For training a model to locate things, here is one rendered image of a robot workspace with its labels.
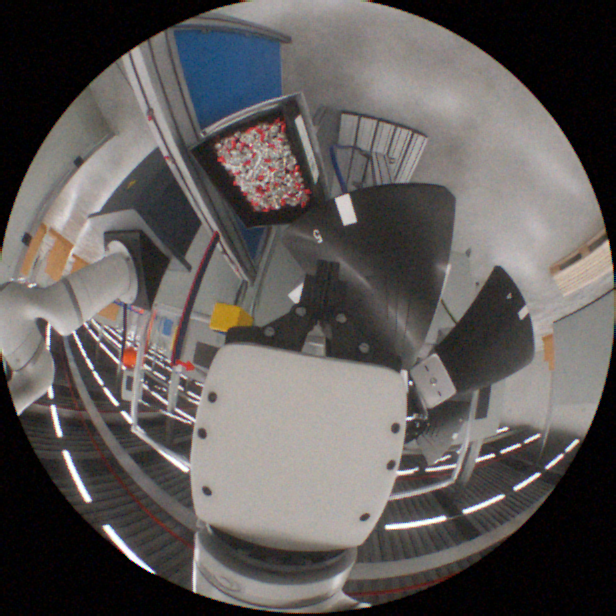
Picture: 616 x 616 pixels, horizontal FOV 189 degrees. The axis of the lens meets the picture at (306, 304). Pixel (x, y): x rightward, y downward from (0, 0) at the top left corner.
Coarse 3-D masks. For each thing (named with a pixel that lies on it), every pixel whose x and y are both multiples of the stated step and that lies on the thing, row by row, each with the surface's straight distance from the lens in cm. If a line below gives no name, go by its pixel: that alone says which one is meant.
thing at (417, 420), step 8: (416, 392) 36; (408, 400) 33; (416, 400) 34; (408, 408) 31; (416, 408) 32; (424, 408) 35; (408, 416) 31; (416, 416) 32; (424, 416) 33; (408, 424) 34; (416, 424) 36; (424, 424) 36; (408, 432) 37; (416, 432) 38; (408, 440) 39
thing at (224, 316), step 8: (216, 304) 66; (224, 304) 64; (216, 312) 65; (224, 312) 64; (232, 312) 62; (240, 312) 62; (216, 320) 64; (224, 320) 63; (232, 320) 62; (240, 320) 63; (248, 320) 71; (216, 328) 64; (224, 328) 62
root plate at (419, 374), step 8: (424, 360) 38; (432, 360) 38; (416, 368) 38; (424, 368) 38; (432, 368) 38; (440, 368) 38; (416, 376) 38; (424, 376) 38; (432, 376) 38; (440, 376) 38; (448, 376) 38; (416, 384) 38; (424, 384) 38; (440, 384) 38; (448, 384) 38; (424, 392) 38; (432, 392) 38; (440, 392) 38; (448, 392) 39; (424, 400) 38; (432, 400) 38; (440, 400) 38
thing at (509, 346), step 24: (504, 288) 43; (480, 312) 40; (504, 312) 42; (528, 312) 47; (456, 336) 38; (480, 336) 40; (504, 336) 42; (528, 336) 47; (456, 360) 38; (480, 360) 39; (504, 360) 43; (528, 360) 49; (456, 384) 38; (480, 384) 40
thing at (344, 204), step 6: (336, 198) 22; (342, 198) 21; (348, 198) 21; (342, 204) 21; (348, 204) 21; (342, 210) 21; (348, 210) 21; (342, 216) 21; (348, 216) 21; (354, 216) 21; (348, 222) 21; (354, 222) 21
